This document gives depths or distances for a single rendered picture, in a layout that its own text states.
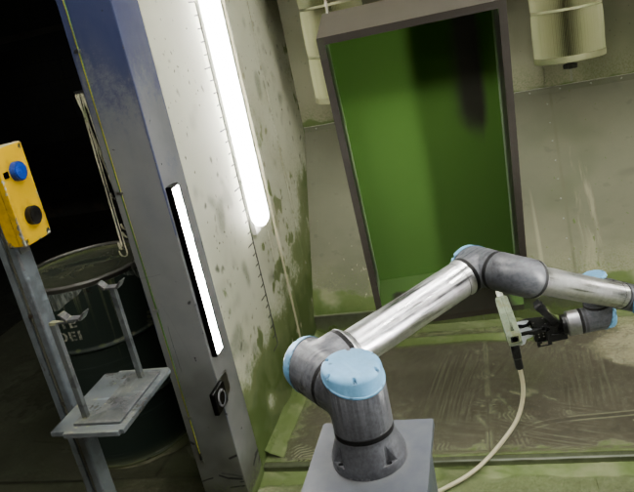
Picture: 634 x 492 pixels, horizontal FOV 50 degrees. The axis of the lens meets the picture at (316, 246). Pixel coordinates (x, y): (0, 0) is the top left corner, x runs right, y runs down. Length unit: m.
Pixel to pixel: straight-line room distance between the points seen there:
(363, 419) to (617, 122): 2.60
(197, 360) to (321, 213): 1.61
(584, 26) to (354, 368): 2.30
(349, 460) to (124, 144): 1.22
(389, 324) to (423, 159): 1.10
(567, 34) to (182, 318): 2.18
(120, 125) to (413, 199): 1.26
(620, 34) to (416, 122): 1.51
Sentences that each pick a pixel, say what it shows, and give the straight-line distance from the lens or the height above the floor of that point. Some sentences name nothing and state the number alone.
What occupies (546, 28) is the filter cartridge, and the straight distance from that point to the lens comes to 3.51.
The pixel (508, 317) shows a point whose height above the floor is 0.56.
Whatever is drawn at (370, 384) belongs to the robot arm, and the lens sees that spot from 1.62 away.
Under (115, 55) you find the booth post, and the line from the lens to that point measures 2.25.
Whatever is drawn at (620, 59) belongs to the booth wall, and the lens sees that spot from 3.96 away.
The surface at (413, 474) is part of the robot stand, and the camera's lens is 1.73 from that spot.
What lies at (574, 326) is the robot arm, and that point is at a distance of 2.57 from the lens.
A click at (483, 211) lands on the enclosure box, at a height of 0.80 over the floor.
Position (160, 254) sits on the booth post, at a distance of 2.36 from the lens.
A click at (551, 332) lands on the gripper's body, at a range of 2.60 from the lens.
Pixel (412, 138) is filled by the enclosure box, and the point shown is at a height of 1.17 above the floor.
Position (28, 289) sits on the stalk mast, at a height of 1.17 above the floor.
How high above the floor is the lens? 1.71
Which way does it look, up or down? 18 degrees down
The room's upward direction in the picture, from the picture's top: 12 degrees counter-clockwise
